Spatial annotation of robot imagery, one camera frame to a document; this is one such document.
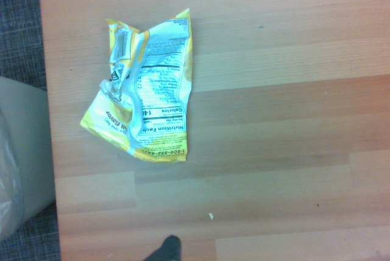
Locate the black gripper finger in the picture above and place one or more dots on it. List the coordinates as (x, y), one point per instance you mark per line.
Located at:
(169, 250)

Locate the yellow chip bag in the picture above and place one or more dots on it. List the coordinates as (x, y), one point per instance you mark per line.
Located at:
(161, 90)

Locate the grey plastic trash bin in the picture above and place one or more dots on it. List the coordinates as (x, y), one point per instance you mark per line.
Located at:
(33, 151)

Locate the clear plastic bin liner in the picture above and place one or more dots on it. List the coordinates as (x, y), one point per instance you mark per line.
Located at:
(7, 181)

